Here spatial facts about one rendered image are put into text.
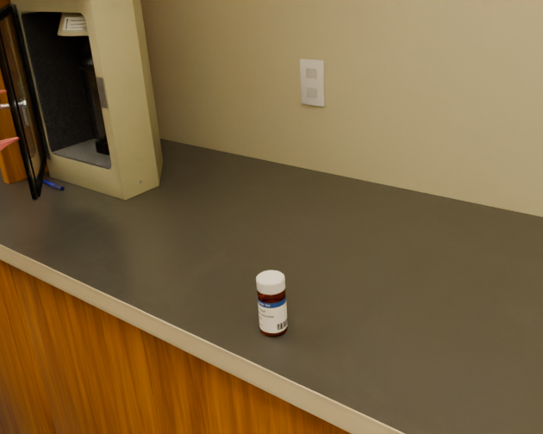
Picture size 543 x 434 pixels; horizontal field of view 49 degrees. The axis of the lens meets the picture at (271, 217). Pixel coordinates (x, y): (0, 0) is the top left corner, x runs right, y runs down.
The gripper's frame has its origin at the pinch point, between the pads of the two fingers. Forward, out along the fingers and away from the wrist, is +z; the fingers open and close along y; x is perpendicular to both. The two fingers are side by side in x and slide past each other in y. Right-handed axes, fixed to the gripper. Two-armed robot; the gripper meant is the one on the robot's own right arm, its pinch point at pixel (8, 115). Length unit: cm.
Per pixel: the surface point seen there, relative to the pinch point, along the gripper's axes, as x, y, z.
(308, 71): -17, -2, 68
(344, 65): -26, -1, 71
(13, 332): 16, -53, -8
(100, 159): 12.5, -16.2, 21.7
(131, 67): 0.0, 5.2, 29.0
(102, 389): -18, -57, -1
